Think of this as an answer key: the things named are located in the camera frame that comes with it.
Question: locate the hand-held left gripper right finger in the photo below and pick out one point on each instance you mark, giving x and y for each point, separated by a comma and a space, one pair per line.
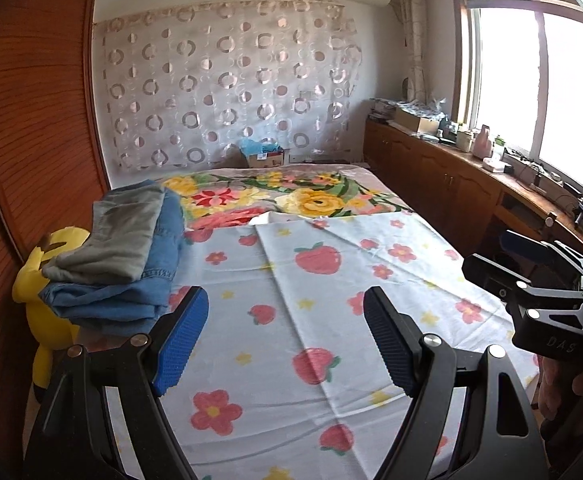
391, 347

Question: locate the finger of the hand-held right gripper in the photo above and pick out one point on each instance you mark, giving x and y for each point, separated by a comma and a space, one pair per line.
491, 272
514, 241

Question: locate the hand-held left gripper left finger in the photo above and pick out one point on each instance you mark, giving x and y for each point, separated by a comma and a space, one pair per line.
181, 342

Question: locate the grey pants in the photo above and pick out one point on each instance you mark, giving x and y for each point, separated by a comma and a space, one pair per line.
111, 240

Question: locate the person's right hand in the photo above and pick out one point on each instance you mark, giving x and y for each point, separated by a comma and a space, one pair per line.
554, 390

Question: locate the white round knob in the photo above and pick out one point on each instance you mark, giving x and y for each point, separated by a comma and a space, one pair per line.
550, 220

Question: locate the folded blue jeans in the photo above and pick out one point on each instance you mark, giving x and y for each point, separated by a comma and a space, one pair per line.
121, 305

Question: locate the pink tissue box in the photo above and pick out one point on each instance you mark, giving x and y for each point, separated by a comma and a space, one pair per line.
494, 164

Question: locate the long wooden cabinet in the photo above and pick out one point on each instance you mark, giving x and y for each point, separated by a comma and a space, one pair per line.
446, 175

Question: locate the strawberry print bed sheet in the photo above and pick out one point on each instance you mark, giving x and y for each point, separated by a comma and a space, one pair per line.
296, 310

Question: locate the pink bottle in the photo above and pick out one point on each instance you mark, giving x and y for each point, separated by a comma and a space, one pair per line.
484, 142

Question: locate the white container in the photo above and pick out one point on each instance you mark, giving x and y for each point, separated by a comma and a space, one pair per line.
465, 141

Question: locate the flat cardboard box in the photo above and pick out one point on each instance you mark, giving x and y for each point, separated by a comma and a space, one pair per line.
416, 121

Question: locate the yellow plush toy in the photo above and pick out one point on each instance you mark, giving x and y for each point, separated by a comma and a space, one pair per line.
33, 280

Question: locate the floral blanket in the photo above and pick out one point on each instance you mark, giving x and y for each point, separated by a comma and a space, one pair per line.
321, 200

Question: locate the window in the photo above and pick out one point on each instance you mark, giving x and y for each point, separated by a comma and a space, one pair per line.
501, 70

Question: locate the stack of papers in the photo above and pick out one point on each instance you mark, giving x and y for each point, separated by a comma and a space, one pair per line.
382, 110

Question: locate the small cardboard box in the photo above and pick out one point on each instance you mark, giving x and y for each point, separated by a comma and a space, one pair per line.
267, 160

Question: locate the white patterned window curtain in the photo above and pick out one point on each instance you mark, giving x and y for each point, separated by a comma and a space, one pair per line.
414, 35

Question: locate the wooden wardrobe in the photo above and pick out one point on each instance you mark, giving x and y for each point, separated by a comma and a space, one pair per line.
31, 110

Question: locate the circle pattern wall curtain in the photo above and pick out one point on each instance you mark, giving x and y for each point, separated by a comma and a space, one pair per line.
221, 85

